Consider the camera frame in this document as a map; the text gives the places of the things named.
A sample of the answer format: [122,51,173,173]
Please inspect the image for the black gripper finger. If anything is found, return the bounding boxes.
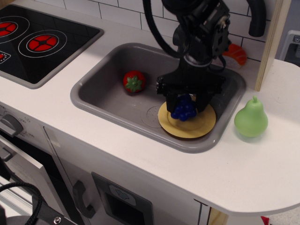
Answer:
[166,91,179,113]
[195,91,217,113]

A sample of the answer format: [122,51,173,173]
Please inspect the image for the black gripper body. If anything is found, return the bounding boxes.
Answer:
[157,57,226,96]

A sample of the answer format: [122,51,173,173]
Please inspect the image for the blue toy blueberries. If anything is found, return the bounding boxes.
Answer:
[171,94,197,122]

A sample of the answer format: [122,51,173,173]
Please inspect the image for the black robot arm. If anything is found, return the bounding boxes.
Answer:
[143,0,231,113]

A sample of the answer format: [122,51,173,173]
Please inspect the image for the yellow toy plate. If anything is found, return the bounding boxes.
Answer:
[158,96,217,139]

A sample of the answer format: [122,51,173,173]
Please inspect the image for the grey toy sink basin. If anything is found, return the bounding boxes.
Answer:
[70,43,246,153]

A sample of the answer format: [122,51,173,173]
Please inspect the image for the red toy strawberry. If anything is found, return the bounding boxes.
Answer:
[123,70,146,93]

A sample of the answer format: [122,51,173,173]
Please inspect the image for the salmon sushi toy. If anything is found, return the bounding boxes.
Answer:
[222,44,247,69]

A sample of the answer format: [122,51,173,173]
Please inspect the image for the green toy pear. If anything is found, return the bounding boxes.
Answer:
[234,96,268,137]

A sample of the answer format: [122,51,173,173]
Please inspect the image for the dark grey toy faucet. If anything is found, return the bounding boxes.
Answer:
[247,0,267,38]

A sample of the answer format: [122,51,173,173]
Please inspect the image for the grey appliance in background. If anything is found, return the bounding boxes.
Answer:
[279,30,300,67]

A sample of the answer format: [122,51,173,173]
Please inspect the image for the wooden side panel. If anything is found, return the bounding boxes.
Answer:
[254,0,292,91]

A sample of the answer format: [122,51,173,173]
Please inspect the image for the grey ice dispenser panel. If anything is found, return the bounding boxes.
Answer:
[91,172,154,225]

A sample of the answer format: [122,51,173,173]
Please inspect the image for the black toy stovetop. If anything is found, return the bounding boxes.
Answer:
[0,4,104,89]

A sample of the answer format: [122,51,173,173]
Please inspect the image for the grey oven knob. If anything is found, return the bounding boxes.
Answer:
[0,114,23,137]

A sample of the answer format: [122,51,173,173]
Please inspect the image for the white oven door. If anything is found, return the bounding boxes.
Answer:
[0,136,55,206]

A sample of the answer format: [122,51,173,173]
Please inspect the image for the grey cabinet door handle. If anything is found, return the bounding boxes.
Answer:
[72,180,96,218]

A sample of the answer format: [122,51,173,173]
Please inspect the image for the black braided cable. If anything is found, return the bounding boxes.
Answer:
[0,182,43,225]

